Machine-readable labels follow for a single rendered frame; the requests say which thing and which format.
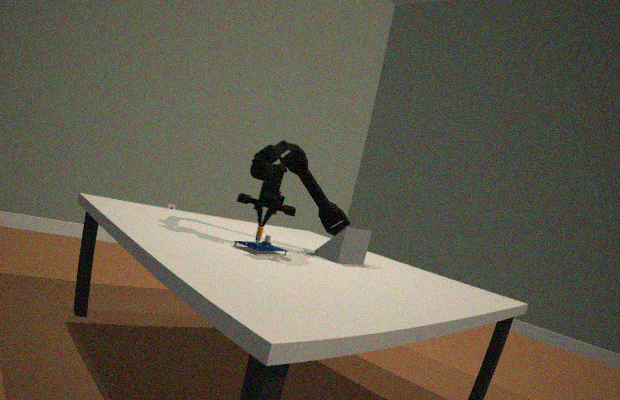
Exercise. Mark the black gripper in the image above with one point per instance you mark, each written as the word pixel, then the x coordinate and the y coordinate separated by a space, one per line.
pixel 270 187

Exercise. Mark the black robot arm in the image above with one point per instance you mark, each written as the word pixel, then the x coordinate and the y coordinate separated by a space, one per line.
pixel 297 163

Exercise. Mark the blue circuit board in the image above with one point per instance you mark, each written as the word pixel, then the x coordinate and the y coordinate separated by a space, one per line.
pixel 260 245

